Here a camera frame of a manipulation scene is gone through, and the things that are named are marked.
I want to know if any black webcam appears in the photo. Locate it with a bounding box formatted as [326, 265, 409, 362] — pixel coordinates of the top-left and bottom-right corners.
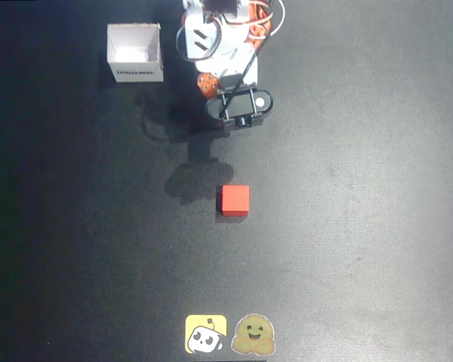
[205, 74, 275, 133]

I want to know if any red cube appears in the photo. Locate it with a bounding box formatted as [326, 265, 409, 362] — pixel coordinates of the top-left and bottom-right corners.
[216, 184, 251, 218]

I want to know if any white cardboard box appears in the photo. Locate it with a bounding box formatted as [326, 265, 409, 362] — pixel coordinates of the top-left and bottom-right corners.
[106, 23, 165, 84]

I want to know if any yellow robot sticker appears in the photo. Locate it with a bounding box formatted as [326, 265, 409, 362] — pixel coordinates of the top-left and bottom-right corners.
[184, 314, 228, 354]

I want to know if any white cable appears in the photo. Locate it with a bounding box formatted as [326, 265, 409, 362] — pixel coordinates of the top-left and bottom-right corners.
[257, 0, 287, 40]

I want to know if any black looped cable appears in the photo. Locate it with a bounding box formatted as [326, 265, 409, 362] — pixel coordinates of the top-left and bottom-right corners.
[175, 14, 223, 62]

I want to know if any smiling face sticker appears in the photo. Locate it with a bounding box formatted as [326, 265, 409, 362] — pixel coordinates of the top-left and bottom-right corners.
[230, 313, 277, 356]

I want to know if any black camera cable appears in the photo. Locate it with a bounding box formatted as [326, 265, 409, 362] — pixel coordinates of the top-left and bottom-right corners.
[219, 36, 270, 116]

